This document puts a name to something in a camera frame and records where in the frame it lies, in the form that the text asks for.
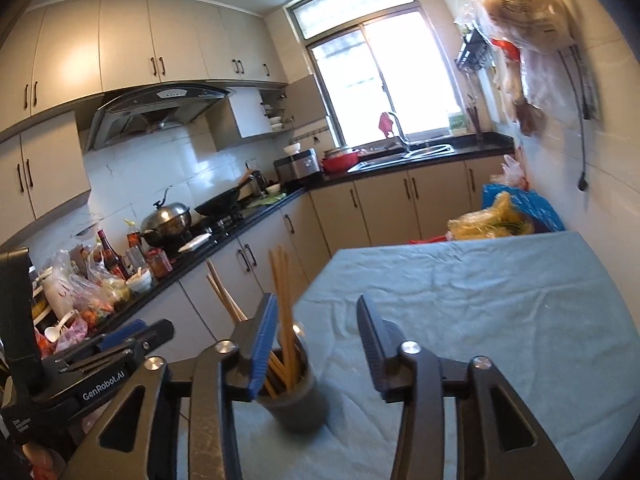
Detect clear sauce bottle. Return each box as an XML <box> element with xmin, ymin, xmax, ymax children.
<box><xmin>125</xmin><ymin>220</ymin><xmax>148</xmax><ymax>271</ymax></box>

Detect grey-blue towel tablecloth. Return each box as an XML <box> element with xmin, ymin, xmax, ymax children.
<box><xmin>165</xmin><ymin>230</ymin><xmax>640</xmax><ymax>480</ymax></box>

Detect red jar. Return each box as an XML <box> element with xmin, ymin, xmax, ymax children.
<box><xmin>145</xmin><ymin>247</ymin><xmax>173</xmax><ymax>281</ymax></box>

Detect red basin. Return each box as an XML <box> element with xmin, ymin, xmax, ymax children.
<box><xmin>320</xmin><ymin>147</ymin><xmax>362</xmax><ymax>175</ymax></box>

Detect white plastic spoon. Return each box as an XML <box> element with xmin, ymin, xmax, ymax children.
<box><xmin>45</xmin><ymin>310</ymin><xmax>76</xmax><ymax>343</ymax></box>

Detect grey range hood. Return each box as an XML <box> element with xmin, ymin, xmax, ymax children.
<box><xmin>82</xmin><ymin>82</ymin><xmax>236</xmax><ymax>153</ymax></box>

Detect dark kettle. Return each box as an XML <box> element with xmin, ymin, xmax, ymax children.
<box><xmin>246</xmin><ymin>169</ymin><xmax>271</xmax><ymax>200</ymax></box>

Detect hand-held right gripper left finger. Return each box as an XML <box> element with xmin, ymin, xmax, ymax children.
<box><xmin>70</xmin><ymin>292</ymin><xmax>279</xmax><ymax>480</ymax></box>

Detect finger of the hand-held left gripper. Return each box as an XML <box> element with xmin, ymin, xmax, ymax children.
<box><xmin>60</xmin><ymin>319</ymin><xmax>175</xmax><ymax>376</ymax></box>
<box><xmin>97</xmin><ymin>321</ymin><xmax>148</xmax><ymax>352</ymax></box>

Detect white plate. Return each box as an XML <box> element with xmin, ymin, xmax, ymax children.
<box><xmin>177</xmin><ymin>234</ymin><xmax>211</xmax><ymax>253</ymax></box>

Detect hanging plastic bag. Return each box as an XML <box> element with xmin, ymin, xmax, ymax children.
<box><xmin>477</xmin><ymin>0</ymin><xmax>576</xmax><ymax>56</ymax></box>

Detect stacked white dishes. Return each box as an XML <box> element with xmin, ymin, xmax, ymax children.
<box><xmin>265</xmin><ymin>102</ymin><xmax>286</xmax><ymax>133</ymax></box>

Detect black power plug cable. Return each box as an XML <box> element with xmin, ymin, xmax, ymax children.
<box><xmin>557</xmin><ymin>45</ymin><xmax>591</xmax><ymax>192</ymax></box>

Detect chrome sink faucet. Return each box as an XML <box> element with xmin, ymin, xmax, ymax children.
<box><xmin>387</xmin><ymin>111</ymin><xmax>413</xmax><ymax>153</ymax></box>

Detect blue plastic bag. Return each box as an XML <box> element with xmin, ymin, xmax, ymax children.
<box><xmin>481</xmin><ymin>184</ymin><xmax>566</xmax><ymax>233</ymax></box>

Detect black kitchen countertop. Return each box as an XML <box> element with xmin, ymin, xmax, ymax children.
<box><xmin>30</xmin><ymin>131</ymin><xmax>516</xmax><ymax>361</ymax></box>

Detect white plastic bag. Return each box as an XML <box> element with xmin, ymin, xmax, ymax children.
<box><xmin>490</xmin><ymin>154</ymin><xmax>528</xmax><ymax>191</ymax></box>

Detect open wall cabinet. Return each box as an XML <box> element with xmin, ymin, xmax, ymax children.
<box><xmin>207</xmin><ymin>74</ymin><xmax>331</xmax><ymax>152</ymax></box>

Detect stainless steel countertop appliance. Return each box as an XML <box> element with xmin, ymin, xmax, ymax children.
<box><xmin>273</xmin><ymin>148</ymin><xmax>323</xmax><ymax>184</ymax></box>

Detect kitchen window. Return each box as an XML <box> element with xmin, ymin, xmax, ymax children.
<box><xmin>285</xmin><ymin>0</ymin><xmax>468</xmax><ymax>148</ymax></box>

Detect black frying pan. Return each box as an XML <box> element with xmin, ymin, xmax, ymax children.
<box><xmin>194</xmin><ymin>180</ymin><xmax>261</xmax><ymax>217</ymax></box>

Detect dark sauce bottle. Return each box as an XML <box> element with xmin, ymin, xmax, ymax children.
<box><xmin>96</xmin><ymin>229</ymin><xmax>128</xmax><ymax>281</ymax></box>

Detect bunch of wooden chopsticks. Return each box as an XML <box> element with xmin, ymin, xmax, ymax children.
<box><xmin>206</xmin><ymin>245</ymin><xmax>307</xmax><ymax>401</ymax></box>

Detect dark grey chopstick holder cup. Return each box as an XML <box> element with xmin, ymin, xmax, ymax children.
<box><xmin>255</xmin><ymin>335</ymin><xmax>331</xmax><ymax>433</ymax></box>

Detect small white bowl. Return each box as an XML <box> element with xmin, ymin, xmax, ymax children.
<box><xmin>127</xmin><ymin>269</ymin><xmax>153</xmax><ymax>295</ymax></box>

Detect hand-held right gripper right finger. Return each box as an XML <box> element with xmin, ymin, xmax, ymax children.
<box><xmin>356</xmin><ymin>294</ymin><xmax>576</xmax><ymax>480</ymax></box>

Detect black gas stove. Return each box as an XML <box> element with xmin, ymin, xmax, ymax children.
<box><xmin>165</xmin><ymin>210</ymin><xmax>251</xmax><ymax>256</ymax></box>

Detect beige wall cabinets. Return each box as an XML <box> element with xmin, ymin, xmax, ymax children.
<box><xmin>0</xmin><ymin>0</ymin><xmax>289</xmax><ymax>246</ymax></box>

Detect stainless steel sink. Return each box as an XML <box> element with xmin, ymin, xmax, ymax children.
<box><xmin>357</xmin><ymin>144</ymin><xmax>456</xmax><ymax>167</ymax></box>

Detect yellow plastic bag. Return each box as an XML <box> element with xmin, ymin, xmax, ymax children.
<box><xmin>446</xmin><ymin>191</ymin><xmax>535</xmax><ymax>241</ymax></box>

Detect steel wok with lid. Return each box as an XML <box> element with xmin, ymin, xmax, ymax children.
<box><xmin>140</xmin><ymin>185</ymin><xmax>193</xmax><ymax>248</ymax></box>

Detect dark chopsticks in holder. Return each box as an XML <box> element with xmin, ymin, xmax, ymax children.
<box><xmin>465</xmin><ymin>105</ymin><xmax>483</xmax><ymax>143</ymax></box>

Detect clear plastic bags of food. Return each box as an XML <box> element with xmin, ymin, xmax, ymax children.
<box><xmin>40</xmin><ymin>247</ymin><xmax>136</xmax><ymax>331</ymax></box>

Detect beige base cabinets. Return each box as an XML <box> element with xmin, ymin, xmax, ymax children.
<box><xmin>100</xmin><ymin>154</ymin><xmax>516</xmax><ymax>356</ymax></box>

